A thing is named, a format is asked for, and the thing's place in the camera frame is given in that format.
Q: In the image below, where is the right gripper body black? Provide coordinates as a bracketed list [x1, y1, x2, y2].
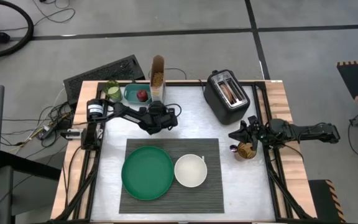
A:
[244, 116, 272, 146]

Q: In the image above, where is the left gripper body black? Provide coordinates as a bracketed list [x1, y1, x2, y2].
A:
[139, 101, 176, 135]

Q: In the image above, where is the red apple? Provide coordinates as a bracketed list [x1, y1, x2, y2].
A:
[136, 90, 149, 103]

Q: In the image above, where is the tall cereal box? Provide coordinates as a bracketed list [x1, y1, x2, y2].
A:
[149, 55, 167, 103]

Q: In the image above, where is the amber faceted drinking glass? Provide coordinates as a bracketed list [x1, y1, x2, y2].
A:
[236, 141, 257, 160]

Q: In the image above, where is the black toaster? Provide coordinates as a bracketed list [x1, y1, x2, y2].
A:
[203, 69, 250, 126]

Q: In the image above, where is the teal plastic bin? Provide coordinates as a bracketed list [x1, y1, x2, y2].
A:
[123, 83, 153, 105]

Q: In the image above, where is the brown toast slice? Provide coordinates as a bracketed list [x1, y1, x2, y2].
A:
[222, 82, 238, 105]

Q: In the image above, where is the white ceramic bowl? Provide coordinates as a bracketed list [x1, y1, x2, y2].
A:
[174, 154, 208, 188]

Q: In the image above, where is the green drinking glass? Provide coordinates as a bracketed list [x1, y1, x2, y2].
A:
[104, 80, 123, 102]

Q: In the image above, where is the green round plate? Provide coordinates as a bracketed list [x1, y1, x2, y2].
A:
[121, 146, 175, 201]

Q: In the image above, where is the black perforated panel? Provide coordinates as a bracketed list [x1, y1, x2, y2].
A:
[63, 55, 146, 105]

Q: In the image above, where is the grey woven placemat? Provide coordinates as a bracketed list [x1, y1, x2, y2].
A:
[119, 138, 225, 214]

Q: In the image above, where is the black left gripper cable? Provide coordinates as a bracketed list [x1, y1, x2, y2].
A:
[165, 103, 183, 118]

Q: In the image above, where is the black aluminium table frame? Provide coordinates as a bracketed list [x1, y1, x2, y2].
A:
[53, 80, 315, 224]

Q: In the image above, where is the tangled cable bundle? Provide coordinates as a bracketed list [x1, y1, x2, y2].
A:
[1, 102, 82, 153]

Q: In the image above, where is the thin black floor cable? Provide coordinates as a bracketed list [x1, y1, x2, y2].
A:
[31, 0, 76, 24]

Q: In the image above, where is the black vacuum hose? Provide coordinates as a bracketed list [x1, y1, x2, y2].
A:
[0, 0, 35, 59]

